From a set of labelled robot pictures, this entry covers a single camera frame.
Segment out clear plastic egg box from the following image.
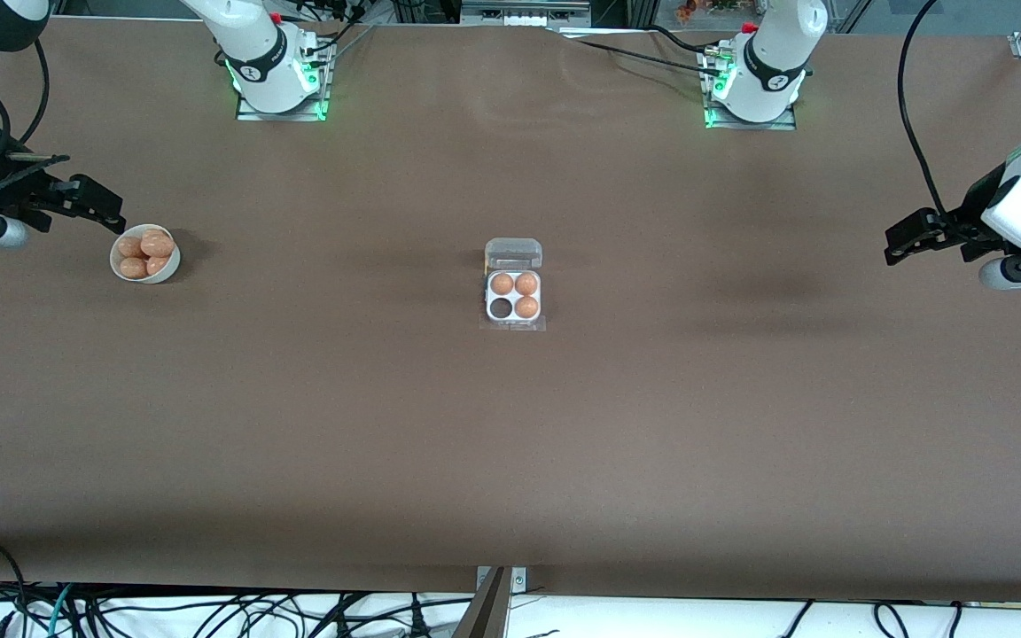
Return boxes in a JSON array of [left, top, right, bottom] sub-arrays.
[[480, 237, 548, 333]]

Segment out white bowl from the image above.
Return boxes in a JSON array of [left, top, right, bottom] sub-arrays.
[[110, 223, 182, 284]]

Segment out orange toy items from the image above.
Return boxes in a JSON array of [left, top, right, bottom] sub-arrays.
[[674, 0, 742, 24]]

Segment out grey metal unit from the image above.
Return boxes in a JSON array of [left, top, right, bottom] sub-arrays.
[[460, 0, 593, 27]]

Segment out brown table cover sheet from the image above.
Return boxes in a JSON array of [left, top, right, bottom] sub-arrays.
[[0, 16, 1021, 605]]

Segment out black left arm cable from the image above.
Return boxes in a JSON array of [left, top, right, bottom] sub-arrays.
[[897, 0, 950, 218]]

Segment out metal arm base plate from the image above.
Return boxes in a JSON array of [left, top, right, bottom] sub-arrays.
[[236, 40, 331, 122], [704, 44, 798, 131]]

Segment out teal cable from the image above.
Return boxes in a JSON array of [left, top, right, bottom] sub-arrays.
[[48, 583, 77, 638]]

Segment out tangle of black cables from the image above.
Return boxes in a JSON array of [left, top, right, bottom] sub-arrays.
[[76, 589, 476, 638]]

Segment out small metal bracket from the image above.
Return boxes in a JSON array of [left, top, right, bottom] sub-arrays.
[[475, 567, 527, 593]]

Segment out dark grey mount bar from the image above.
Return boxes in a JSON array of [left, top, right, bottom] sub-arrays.
[[453, 567, 511, 638]]

